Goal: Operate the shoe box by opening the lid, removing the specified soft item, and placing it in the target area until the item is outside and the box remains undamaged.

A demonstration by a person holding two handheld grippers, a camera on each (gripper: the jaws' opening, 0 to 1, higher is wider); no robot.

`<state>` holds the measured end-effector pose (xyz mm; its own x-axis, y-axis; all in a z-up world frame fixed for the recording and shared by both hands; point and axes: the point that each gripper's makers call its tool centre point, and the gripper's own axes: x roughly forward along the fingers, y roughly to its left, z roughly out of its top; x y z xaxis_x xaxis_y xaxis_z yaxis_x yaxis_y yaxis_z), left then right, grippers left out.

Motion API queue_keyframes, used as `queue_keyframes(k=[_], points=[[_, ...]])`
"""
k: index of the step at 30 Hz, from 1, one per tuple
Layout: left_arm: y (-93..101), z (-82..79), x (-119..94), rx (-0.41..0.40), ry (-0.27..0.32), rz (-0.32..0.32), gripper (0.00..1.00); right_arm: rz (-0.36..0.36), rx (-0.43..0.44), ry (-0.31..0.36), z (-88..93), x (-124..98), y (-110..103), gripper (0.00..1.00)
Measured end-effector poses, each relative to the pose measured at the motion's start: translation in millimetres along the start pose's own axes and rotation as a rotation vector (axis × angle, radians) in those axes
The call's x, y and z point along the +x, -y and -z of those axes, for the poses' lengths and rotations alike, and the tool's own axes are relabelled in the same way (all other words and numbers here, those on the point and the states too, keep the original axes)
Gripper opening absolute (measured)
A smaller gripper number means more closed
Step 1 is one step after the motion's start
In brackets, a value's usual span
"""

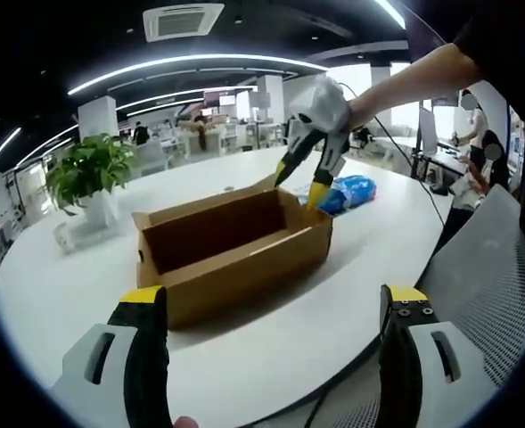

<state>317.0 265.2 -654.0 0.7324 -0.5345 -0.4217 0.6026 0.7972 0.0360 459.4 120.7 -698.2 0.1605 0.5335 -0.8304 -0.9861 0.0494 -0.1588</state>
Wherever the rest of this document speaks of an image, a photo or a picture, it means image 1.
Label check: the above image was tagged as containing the ceiling light strip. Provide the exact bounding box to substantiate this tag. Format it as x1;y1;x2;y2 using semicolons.
373;0;408;30
114;86;254;112
0;127;22;170
68;53;330;95

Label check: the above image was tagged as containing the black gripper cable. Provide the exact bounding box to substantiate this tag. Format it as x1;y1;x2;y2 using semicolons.
335;81;448;226
304;386;330;428

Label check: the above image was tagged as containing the person's black shirt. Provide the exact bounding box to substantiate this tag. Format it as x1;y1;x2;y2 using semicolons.
453;0;525;90

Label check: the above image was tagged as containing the computer monitor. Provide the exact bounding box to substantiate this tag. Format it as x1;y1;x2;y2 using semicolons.
417;106;439;157

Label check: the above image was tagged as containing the grey mesh office chair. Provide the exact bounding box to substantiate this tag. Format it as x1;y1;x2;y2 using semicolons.
328;184;525;428

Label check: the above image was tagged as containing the ceiling air conditioner vent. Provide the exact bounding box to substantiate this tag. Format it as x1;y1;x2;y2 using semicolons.
142;3;226;44

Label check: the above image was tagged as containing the blue tissue pack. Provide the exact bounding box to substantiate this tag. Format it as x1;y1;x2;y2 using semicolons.
331;174;378;210

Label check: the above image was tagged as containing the wall display screen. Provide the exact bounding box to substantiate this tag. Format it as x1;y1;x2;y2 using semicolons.
203;91;236;108

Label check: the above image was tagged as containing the patterned paper cup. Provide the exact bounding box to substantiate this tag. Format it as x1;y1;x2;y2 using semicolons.
54;222;83;253

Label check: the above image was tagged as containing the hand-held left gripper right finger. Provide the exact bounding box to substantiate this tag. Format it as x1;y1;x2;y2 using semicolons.
377;284;489;428

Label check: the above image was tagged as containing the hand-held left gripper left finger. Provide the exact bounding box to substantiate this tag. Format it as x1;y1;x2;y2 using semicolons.
49;284;175;428

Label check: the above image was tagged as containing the white office chair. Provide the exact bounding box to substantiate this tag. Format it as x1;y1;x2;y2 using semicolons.
136;141;169;173

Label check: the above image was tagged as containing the green potted plant white pot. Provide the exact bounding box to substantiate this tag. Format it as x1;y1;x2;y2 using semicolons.
45;133;141;224

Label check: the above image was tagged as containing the white blue wet wipes pack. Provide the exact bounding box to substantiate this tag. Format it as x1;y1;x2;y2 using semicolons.
295;181;350;218

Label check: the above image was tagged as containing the brown cardboard shoe box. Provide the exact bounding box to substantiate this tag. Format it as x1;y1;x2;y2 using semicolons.
131;175;334;331

